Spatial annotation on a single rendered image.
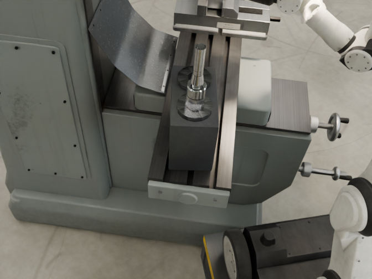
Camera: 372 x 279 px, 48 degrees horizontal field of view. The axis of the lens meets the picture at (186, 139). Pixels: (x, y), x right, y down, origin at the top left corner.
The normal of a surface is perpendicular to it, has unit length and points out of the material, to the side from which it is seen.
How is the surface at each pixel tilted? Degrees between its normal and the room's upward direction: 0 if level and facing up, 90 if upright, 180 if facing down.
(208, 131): 90
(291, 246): 0
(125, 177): 90
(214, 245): 0
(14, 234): 0
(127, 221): 63
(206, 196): 90
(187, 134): 90
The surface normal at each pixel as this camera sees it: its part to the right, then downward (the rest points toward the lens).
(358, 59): -0.50, 0.71
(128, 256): 0.05, -0.62
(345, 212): -0.98, 0.11
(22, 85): -0.12, 0.75
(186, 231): -0.09, 0.41
